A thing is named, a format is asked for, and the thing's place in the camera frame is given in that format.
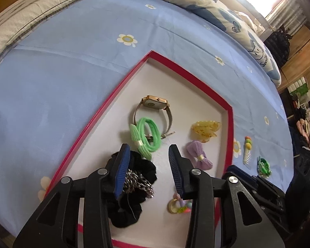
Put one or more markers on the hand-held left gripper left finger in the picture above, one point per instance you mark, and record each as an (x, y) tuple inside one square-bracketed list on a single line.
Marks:
[(121, 170)]

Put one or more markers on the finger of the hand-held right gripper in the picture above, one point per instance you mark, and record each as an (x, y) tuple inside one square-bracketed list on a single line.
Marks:
[(235, 170)]

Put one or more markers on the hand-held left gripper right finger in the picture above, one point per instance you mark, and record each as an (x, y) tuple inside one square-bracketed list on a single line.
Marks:
[(176, 170)]

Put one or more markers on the black scrunchie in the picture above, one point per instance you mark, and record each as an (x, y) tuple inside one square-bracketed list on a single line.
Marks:
[(124, 214)]

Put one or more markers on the yellow hair claw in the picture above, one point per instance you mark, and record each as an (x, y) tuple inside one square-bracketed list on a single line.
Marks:
[(204, 131)]

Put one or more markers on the gold wristwatch with mesh band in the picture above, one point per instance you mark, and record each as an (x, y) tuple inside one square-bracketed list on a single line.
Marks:
[(155, 104)]

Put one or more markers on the red shallow box tray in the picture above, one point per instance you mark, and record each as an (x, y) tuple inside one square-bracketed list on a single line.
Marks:
[(183, 95)]

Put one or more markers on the comb with colourful beads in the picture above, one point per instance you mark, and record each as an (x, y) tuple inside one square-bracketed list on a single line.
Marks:
[(248, 149)]

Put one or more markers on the pink clothes pile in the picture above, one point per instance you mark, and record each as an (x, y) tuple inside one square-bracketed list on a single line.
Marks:
[(308, 131)]

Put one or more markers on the stack of green white boxes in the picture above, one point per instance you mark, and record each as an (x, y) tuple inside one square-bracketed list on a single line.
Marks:
[(298, 86)]

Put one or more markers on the blue floral bed sheet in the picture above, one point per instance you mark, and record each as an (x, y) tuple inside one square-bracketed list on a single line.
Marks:
[(54, 82)]

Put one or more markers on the black backpack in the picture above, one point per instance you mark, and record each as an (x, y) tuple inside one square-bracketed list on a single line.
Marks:
[(279, 44)]

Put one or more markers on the wooden wardrobe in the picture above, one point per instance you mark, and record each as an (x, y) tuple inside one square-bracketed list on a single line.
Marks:
[(299, 51)]

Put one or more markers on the white quilt with blue hearts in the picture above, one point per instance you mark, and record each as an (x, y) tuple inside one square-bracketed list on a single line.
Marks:
[(217, 13)]

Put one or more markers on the patterned curtain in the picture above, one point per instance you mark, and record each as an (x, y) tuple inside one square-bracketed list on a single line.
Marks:
[(289, 13)]

